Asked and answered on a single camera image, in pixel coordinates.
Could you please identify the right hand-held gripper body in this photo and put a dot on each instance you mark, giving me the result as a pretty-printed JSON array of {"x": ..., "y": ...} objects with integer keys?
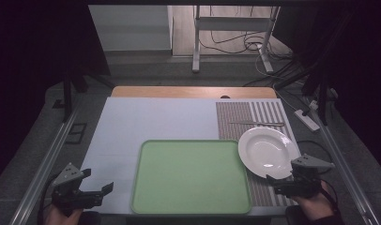
[{"x": 304, "y": 178}]

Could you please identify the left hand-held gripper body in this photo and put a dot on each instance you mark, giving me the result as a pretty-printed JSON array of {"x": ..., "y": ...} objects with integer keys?
[{"x": 66, "y": 184}]

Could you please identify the white round plate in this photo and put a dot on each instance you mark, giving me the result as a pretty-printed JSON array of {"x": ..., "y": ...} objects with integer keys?
[{"x": 263, "y": 151}]

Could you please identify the person's right hand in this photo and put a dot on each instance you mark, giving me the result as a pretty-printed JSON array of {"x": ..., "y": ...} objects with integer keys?
[{"x": 315, "y": 206}]

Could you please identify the person's left hand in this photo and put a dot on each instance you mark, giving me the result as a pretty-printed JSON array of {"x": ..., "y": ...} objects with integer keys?
[{"x": 58, "y": 217}]

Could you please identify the white power strip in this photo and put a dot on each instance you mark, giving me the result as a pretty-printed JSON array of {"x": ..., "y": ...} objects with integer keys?
[{"x": 307, "y": 120}]

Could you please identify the striped grey placemat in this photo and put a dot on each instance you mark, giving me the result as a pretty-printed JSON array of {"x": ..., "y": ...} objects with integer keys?
[{"x": 232, "y": 115}]

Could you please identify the black stand leg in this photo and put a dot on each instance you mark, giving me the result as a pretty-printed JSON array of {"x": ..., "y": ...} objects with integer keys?
[{"x": 67, "y": 100}]

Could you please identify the green rectangular tray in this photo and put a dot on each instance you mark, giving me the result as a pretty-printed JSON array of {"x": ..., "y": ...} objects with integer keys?
[{"x": 191, "y": 176}]

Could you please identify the pale blue table sheet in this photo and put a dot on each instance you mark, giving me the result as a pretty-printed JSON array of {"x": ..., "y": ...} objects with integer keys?
[{"x": 154, "y": 118}]

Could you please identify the black curtain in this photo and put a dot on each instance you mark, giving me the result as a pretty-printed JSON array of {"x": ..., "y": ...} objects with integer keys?
[
  {"x": 38, "y": 47},
  {"x": 351, "y": 62}
]

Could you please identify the aluminium frame rail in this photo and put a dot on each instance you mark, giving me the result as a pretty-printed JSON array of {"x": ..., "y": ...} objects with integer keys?
[
  {"x": 345, "y": 168},
  {"x": 44, "y": 162}
]

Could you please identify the white metal stand frame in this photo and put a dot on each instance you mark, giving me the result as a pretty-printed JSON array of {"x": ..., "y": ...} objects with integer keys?
[{"x": 196, "y": 40}]

